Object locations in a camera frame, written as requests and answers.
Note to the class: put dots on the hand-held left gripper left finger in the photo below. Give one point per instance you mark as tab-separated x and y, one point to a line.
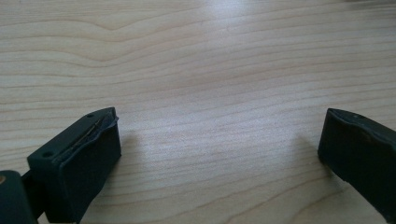
77	165

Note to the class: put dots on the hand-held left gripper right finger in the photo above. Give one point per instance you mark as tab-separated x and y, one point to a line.
361	155

